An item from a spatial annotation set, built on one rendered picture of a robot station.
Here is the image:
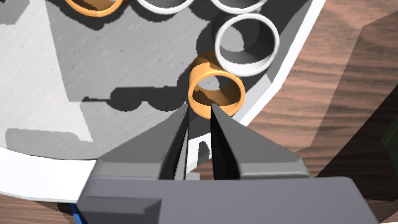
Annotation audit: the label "blue open crate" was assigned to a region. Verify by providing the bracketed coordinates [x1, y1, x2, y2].
[68, 203, 88, 224]

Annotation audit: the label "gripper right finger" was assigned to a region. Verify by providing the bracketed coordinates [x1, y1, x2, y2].
[210, 103, 312, 180]

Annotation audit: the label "grey steel bushing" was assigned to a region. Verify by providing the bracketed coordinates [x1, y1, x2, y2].
[137, 0, 194, 15]
[211, 10, 279, 77]
[210, 0, 267, 15]

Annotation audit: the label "grey round turntable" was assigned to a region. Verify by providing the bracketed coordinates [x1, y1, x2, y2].
[0, 0, 326, 203]

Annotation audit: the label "bronze bushing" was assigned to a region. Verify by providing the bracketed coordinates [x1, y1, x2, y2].
[65, 0, 133, 17]
[188, 50, 245, 119]

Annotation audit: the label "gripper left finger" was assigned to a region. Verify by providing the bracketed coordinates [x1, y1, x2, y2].
[87, 104, 189, 180]

